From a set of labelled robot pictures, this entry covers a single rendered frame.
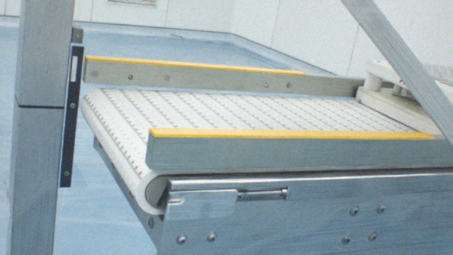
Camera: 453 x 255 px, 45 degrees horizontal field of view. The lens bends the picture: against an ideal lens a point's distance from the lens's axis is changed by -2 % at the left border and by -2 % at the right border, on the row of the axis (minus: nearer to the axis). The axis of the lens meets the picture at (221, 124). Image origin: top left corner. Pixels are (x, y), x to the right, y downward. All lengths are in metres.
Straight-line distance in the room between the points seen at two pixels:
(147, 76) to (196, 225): 0.28
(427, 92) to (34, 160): 0.50
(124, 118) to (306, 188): 0.22
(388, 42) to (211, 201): 0.23
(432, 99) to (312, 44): 4.97
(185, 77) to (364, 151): 0.29
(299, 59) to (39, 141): 5.00
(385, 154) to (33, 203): 0.47
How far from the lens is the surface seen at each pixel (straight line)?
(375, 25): 0.55
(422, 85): 0.57
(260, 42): 6.19
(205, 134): 0.49
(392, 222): 0.69
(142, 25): 6.05
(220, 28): 6.53
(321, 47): 5.43
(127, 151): 0.56
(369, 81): 0.91
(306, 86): 0.87
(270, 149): 0.53
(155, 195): 0.51
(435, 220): 0.75
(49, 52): 0.73
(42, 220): 0.82
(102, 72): 0.73
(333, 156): 0.58
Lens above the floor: 1.00
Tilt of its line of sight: 17 degrees down
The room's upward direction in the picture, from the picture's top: 10 degrees clockwise
